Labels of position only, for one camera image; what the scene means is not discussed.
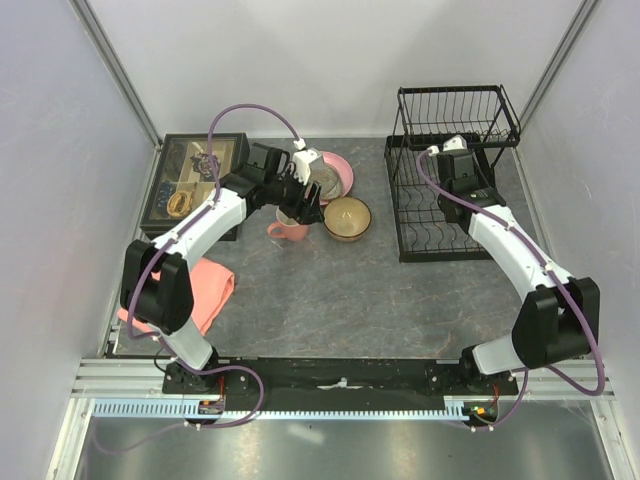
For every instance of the pink cloth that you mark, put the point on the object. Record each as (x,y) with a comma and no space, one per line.
(212,286)

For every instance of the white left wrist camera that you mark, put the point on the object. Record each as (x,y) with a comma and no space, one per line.
(306,161)

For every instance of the pink plate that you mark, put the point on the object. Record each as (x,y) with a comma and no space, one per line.
(342,166)

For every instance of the black framed display box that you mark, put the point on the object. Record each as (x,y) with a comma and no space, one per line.
(184,179)

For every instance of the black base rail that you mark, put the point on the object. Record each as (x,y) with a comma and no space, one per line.
(366,385)

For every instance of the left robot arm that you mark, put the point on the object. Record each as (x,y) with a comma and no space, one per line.
(156,288)

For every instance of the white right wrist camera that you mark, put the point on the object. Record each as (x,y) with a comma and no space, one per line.
(456,145)

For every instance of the pink mug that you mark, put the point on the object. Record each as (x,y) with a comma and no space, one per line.
(286,228)

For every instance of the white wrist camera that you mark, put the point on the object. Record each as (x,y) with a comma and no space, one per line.
(306,161)
(456,145)

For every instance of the black wire dish rack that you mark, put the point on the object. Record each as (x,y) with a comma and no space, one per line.
(485,117)

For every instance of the brown patterned bowl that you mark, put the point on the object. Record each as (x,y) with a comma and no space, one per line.
(347,219)

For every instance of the slotted cable duct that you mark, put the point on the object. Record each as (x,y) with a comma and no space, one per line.
(194,409)

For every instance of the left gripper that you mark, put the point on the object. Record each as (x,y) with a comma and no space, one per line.
(303,209)

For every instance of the grey glass plate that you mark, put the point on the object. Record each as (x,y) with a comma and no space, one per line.
(331,184)

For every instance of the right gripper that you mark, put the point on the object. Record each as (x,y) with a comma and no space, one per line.
(475,168)

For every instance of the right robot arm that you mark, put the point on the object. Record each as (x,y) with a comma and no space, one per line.
(559,313)

